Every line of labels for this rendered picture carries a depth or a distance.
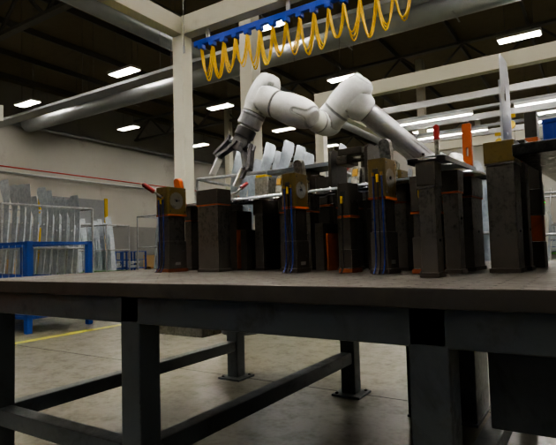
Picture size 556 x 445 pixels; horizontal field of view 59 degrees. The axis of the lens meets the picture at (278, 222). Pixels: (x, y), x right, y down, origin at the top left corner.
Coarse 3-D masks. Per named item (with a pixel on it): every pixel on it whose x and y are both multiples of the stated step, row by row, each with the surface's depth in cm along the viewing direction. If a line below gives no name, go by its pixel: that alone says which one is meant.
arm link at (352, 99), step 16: (352, 80) 217; (368, 80) 217; (336, 96) 219; (352, 96) 217; (368, 96) 218; (336, 112) 221; (352, 112) 220; (368, 112) 220; (384, 112) 223; (384, 128) 223; (400, 128) 224; (400, 144) 225; (416, 144) 225
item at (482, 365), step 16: (464, 352) 214; (480, 352) 223; (464, 368) 213; (480, 368) 221; (464, 384) 213; (480, 384) 219; (464, 400) 213; (480, 400) 218; (464, 416) 213; (480, 416) 216
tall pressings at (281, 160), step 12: (288, 144) 653; (240, 156) 691; (264, 156) 659; (276, 156) 659; (288, 156) 655; (300, 156) 654; (312, 156) 653; (264, 168) 660; (276, 168) 660; (252, 180) 664; (240, 192) 666; (252, 192) 666; (252, 216) 666; (252, 228) 665
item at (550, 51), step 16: (528, 48) 682; (544, 48) 672; (448, 64) 740; (464, 64) 728; (480, 64) 715; (496, 64) 704; (512, 64) 693; (528, 64) 691; (384, 80) 794; (400, 80) 780; (416, 80) 766; (432, 80) 752; (448, 80) 748; (320, 96) 856; (544, 96) 847; (448, 112) 933; (368, 128) 1032; (432, 144) 1296; (448, 144) 1274; (480, 144) 1232
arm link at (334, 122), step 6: (324, 108) 223; (330, 108) 221; (330, 114) 221; (336, 114) 221; (330, 120) 222; (336, 120) 222; (342, 120) 223; (330, 126) 223; (336, 126) 225; (318, 132) 223; (324, 132) 224; (330, 132) 227; (336, 132) 231
